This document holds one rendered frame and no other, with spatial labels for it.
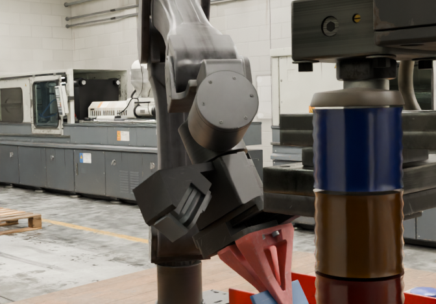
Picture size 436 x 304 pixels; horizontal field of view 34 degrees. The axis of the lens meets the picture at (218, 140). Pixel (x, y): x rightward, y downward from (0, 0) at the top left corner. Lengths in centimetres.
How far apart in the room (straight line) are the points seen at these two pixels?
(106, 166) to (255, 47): 255
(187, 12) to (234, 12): 909
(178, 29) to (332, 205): 52
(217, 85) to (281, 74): 603
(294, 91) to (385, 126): 626
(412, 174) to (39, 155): 973
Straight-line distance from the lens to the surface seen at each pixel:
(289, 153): 659
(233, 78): 65
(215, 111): 63
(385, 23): 52
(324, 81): 634
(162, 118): 96
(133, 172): 839
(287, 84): 662
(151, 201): 64
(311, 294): 98
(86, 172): 922
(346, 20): 56
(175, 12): 85
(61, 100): 940
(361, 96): 29
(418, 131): 53
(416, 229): 588
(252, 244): 67
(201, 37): 77
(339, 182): 29
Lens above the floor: 119
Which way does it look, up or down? 3 degrees down
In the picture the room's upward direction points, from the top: 1 degrees counter-clockwise
